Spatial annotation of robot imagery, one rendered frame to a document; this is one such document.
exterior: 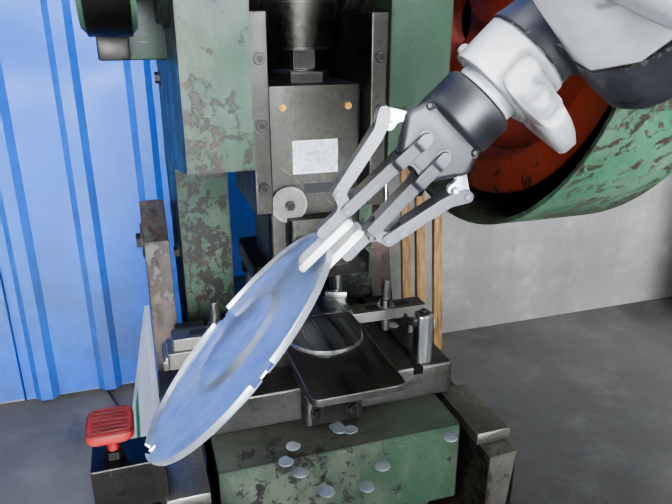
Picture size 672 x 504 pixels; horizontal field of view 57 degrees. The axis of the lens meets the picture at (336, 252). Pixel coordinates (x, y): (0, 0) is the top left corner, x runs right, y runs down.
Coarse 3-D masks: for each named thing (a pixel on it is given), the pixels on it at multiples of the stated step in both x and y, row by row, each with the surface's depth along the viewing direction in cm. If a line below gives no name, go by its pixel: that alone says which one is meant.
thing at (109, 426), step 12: (108, 408) 84; (120, 408) 84; (96, 420) 81; (108, 420) 81; (120, 420) 81; (132, 420) 82; (96, 432) 79; (108, 432) 79; (120, 432) 79; (132, 432) 80; (96, 444) 78; (108, 444) 79
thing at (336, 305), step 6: (324, 294) 115; (318, 300) 112; (324, 300) 112; (330, 300) 112; (336, 300) 112; (342, 300) 112; (318, 306) 110; (324, 306) 110; (330, 306) 110; (336, 306) 110; (342, 306) 110; (348, 306) 110; (312, 312) 108; (318, 312) 108; (324, 312) 108; (330, 312) 108; (336, 312) 108
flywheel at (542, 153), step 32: (480, 0) 105; (512, 0) 97; (576, 96) 85; (512, 128) 106; (576, 128) 86; (480, 160) 111; (512, 160) 101; (544, 160) 93; (576, 160) 89; (512, 192) 104
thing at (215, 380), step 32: (288, 256) 73; (256, 288) 75; (288, 288) 64; (320, 288) 55; (256, 320) 63; (288, 320) 56; (192, 352) 76; (224, 352) 64; (256, 352) 57; (192, 384) 68; (224, 384) 58; (256, 384) 51; (160, 416) 69; (192, 416) 60; (224, 416) 51; (160, 448) 61; (192, 448) 53
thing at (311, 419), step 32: (320, 320) 104; (352, 320) 105; (288, 352) 94; (320, 352) 94; (352, 352) 94; (320, 384) 86; (352, 384) 86; (384, 384) 86; (320, 416) 97; (352, 416) 100
